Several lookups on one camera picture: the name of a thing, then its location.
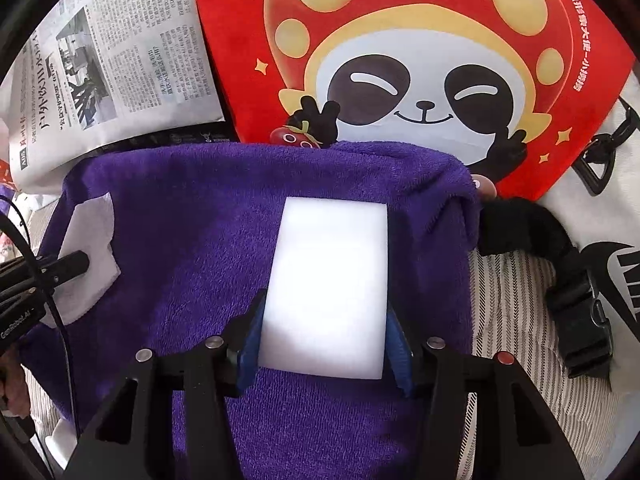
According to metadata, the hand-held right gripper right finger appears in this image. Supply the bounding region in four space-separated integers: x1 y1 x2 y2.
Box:
385 305 586 480

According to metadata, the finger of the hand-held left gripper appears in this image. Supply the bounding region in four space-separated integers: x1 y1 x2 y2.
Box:
35 252 92 288

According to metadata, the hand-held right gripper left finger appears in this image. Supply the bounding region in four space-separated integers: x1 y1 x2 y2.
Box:
62 287 268 480

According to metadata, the white foam sponge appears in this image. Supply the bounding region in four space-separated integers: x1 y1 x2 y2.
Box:
257 196 390 381

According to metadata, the person's left hand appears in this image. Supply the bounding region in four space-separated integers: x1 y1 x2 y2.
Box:
0 347 27 411

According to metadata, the striped bed sheet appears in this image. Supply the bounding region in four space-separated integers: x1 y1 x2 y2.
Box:
20 200 631 480

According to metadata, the purple terry towel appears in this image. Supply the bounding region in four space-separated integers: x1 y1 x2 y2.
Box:
20 141 483 480

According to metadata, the folded newspaper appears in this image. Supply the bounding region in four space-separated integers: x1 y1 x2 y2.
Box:
7 0 226 196

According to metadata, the red panda paper bag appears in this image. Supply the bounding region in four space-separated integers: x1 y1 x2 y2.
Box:
189 0 636 201

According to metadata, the white sling bag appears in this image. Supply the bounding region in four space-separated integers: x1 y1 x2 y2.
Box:
477 67 640 396

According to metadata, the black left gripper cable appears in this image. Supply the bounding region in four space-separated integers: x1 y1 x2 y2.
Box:
0 195 81 441

